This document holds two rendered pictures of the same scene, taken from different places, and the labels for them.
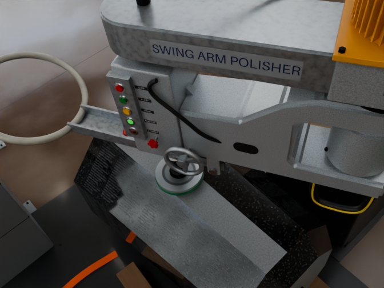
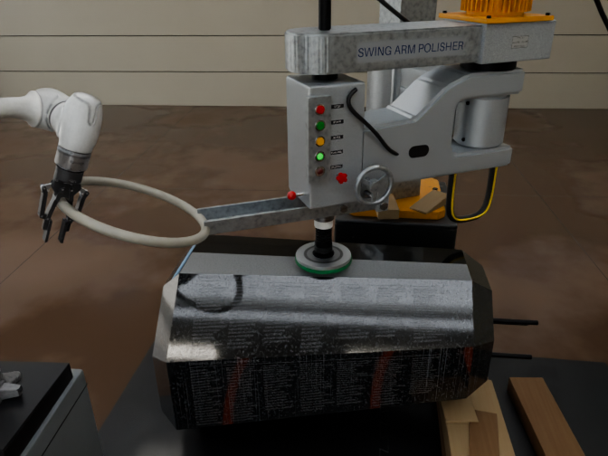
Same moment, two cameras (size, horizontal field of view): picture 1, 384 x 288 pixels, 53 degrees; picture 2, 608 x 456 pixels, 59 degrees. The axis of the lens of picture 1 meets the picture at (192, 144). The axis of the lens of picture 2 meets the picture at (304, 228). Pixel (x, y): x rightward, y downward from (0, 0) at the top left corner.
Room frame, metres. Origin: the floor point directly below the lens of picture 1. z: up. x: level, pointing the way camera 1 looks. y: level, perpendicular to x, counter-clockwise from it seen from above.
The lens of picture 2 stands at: (-0.17, 1.48, 1.88)
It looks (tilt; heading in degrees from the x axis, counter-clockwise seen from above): 26 degrees down; 312
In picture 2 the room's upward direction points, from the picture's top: 1 degrees counter-clockwise
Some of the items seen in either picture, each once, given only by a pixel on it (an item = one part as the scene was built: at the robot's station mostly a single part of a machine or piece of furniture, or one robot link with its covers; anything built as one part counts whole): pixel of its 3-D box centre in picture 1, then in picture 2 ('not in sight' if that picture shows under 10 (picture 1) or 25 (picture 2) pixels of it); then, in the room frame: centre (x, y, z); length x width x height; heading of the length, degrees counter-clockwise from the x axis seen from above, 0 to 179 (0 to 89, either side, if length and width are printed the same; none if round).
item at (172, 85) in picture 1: (184, 103); (345, 140); (0.95, 0.00, 1.32); 0.36 x 0.22 x 0.45; 63
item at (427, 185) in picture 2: not in sight; (394, 194); (1.25, -0.84, 0.76); 0.49 x 0.49 x 0.05; 34
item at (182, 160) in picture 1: (187, 154); (369, 182); (0.83, 0.02, 1.20); 0.15 x 0.10 x 0.15; 63
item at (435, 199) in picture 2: not in sight; (430, 201); (1.02, -0.79, 0.80); 0.20 x 0.10 x 0.05; 85
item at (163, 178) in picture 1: (179, 171); (323, 254); (0.99, 0.07, 0.87); 0.21 x 0.21 x 0.01
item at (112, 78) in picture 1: (128, 107); (318, 139); (0.92, 0.19, 1.37); 0.08 x 0.03 x 0.28; 63
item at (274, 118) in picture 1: (272, 128); (422, 136); (0.80, -0.27, 1.30); 0.74 x 0.23 x 0.49; 63
